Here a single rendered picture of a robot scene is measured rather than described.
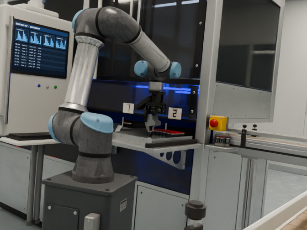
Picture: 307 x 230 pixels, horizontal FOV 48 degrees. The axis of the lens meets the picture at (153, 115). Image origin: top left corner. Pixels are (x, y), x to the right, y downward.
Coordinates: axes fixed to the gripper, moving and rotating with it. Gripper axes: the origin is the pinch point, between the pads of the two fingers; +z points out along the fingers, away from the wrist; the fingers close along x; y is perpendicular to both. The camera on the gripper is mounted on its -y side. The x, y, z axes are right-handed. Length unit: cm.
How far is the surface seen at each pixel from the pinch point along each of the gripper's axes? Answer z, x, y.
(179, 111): -10.4, 15.5, 7.2
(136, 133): 3.3, -0.2, -8.2
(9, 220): 93, 13, -146
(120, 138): 4.0, -19.6, -1.4
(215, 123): -6.2, 12.4, 30.9
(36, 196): 56, -4, -88
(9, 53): -34, -38, -72
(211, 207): 41, 32, 24
